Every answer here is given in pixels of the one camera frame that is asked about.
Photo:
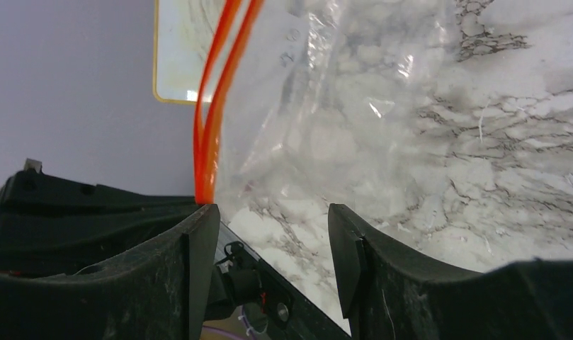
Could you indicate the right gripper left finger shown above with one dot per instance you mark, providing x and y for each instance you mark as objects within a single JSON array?
[{"x": 155, "y": 290}]

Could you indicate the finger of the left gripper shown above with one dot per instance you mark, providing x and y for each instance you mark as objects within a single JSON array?
[{"x": 50, "y": 225}]

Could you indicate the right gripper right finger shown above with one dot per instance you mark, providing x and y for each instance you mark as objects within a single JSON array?
[{"x": 388, "y": 290}]

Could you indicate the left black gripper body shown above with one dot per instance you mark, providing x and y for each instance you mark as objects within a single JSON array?
[{"x": 269, "y": 306}]

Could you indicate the clear orange zip bag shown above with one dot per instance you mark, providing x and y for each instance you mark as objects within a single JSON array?
[{"x": 313, "y": 100}]

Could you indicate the white board yellow rim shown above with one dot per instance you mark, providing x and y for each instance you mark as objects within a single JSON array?
[{"x": 183, "y": 34}]

